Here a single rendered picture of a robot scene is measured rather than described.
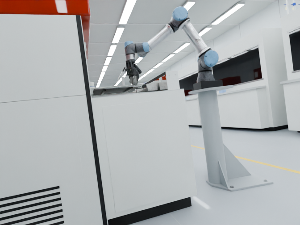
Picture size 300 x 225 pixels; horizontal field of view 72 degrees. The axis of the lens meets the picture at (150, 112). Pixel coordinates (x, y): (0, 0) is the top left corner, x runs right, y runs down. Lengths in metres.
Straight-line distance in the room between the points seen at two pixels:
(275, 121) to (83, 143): 4.04
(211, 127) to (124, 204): 0.92
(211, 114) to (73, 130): 1.14
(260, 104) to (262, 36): 1.30
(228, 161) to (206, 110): 0.50
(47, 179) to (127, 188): 0.49
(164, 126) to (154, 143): 0.13
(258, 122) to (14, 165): 4.12
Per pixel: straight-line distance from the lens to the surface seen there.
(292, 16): 4.39
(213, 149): 1.84
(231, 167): 2.01
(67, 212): 1.17
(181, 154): 1.44
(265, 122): 4.61
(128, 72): 1.65
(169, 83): 1.48
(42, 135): 1.10
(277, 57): 4.89
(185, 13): 1.79
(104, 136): 1.29
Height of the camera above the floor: 0.70
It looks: level
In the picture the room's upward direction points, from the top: 7 degrees counter-clockwise
